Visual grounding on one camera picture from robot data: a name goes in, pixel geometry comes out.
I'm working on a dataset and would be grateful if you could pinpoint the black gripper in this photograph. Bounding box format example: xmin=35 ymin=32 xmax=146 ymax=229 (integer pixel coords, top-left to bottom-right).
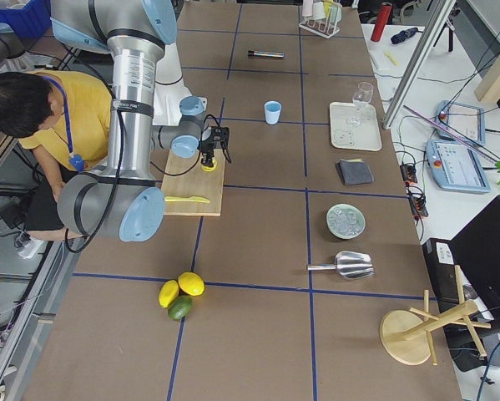
xmin=199 ymin=127 xmax=230 ymax=167

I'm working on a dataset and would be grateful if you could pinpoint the yellow lemon half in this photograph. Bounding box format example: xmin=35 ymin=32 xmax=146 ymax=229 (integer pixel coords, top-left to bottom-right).
xmin=201 ymin=160 xmax=217 ymax=172

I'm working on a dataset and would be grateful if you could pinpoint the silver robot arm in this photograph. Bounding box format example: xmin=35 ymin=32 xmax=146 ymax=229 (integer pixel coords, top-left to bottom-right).
xmin=51 ymin=0 xmax=229 ymax=241

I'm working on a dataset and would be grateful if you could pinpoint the light blue plastic cup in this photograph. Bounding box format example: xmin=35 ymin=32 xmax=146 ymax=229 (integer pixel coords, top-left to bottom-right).
xmin=264 ymin=100 xmax=282 ymax=125

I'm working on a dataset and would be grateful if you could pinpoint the whole yellow lemon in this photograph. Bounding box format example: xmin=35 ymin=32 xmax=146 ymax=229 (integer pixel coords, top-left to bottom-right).
xmin=177 ymin=272 xmax=205 ymax=297
xmin=158 ymin=280 xmax=179 ymax=308

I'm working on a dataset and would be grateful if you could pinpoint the bamboo cutting board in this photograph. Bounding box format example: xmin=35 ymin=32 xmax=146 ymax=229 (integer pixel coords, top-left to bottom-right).
xmin=161 ymin=149 xmax=225 ymax=216

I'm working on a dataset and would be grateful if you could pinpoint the yellow plastic knife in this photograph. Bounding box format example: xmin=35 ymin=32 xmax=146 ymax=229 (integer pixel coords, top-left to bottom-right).
xmin=164 ymin=195 xmax=210 ymax=204

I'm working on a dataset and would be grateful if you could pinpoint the steel muddler black tip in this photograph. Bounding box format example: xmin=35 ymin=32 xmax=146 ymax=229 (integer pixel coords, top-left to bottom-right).
xmin=247 ymin=50 xmax=285 ymax=59

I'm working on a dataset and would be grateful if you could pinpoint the grey folded cloth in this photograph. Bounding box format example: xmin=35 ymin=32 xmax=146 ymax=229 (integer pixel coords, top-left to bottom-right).
xmin=336 ymin=159 xmax=374 ymax=186

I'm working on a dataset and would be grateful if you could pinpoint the cream bear serving tray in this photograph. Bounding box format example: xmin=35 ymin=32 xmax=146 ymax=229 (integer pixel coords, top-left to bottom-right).
xmin=329 ymin=102 xmax=382 ymax=151

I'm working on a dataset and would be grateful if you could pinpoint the green bowl of ice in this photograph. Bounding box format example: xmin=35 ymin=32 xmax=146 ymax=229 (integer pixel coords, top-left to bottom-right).
xmin=326 ymin=204 xmax=366 ymax=240

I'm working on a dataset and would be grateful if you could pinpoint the person in yellow shirt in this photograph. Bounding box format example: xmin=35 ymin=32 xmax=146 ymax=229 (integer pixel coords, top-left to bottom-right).
xmin=0 ymin=70 xmax=112 ymax=241

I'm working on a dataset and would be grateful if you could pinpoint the green lime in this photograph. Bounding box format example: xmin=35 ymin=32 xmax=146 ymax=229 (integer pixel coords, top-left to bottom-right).
xmin=168 ymin=295 xmax=193 ymax=321

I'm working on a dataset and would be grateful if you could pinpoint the clear wine glass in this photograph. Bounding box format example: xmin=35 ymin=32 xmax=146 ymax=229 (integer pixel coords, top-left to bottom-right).
xmin=346 ymin=82 xmax=374 ymax=127

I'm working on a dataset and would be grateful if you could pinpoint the steel ice scoop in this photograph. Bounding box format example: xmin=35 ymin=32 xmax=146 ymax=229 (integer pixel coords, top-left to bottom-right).
xmin=307 ymin=251 xmax=375 ymax=280

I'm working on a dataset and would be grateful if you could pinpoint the small yellow plastic tool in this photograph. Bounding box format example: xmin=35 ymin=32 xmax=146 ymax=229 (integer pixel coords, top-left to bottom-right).
xmin=384 ymin=52 xmax=399 ymax=66

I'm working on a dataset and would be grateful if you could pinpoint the blue storage bin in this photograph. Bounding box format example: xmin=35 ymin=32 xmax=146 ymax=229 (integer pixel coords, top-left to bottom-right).
xmin=0 ymin=0 xmax=51 ymax=38

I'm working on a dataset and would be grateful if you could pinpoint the folded dark blue umbrella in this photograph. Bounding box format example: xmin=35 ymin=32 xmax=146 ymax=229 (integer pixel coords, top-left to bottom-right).
xmin=391 ymin=27 xmax=422 ymax=45

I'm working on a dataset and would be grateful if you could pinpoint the red bottle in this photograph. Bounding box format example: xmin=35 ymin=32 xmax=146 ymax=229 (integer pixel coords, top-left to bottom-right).
xmin=370 ymin=2 xmax=393 ymax=43

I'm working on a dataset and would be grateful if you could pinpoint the near blue teach pendant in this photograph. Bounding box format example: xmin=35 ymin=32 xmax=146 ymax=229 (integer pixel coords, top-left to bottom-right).
xmin=426 ymin=140 xmax=491 ymax=194

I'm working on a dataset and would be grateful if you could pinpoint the blue teach pendant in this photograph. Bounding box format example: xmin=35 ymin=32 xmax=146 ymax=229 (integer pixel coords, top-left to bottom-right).
xmin=426 ymin=140 xmax=491 ymax=194
xmin=434 ymin=100 xmax=486 ymax=145

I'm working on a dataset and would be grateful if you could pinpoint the far blue teach pendant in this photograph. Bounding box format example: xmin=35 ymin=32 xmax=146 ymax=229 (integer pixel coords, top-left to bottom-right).
xmin=434 ymin=100 xmax=486 ymax=145

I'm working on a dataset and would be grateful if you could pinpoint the wooden mug tree stand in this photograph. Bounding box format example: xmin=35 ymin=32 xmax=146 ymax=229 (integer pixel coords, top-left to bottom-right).
xmin=379 ymin=265 xmax=491 ymax=366

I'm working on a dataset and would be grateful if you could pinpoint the black laptop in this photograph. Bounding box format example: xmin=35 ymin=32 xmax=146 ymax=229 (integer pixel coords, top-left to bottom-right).
xmin=422 ymin=195 xmax=500 ymax=353

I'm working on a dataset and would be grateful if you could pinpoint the long metal grabber tool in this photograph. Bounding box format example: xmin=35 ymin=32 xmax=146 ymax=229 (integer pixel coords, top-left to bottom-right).
xmin=403 ymin=105 xmax=500 ymax=185

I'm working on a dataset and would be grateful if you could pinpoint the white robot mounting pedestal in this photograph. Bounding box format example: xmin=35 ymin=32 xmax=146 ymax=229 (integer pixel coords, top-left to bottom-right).
xmin=153 ymin=43 xmax=192 ymax=126

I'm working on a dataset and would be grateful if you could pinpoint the white wire cup rack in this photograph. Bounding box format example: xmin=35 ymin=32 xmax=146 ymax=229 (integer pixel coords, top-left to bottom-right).
xmin=298 ymin=0 xmax=342 ymax=38

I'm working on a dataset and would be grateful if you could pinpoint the aluminium frame post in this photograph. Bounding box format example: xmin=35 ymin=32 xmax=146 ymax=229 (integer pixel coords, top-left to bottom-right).
xmin=382 ymin=0 xmax=456 ymax=129

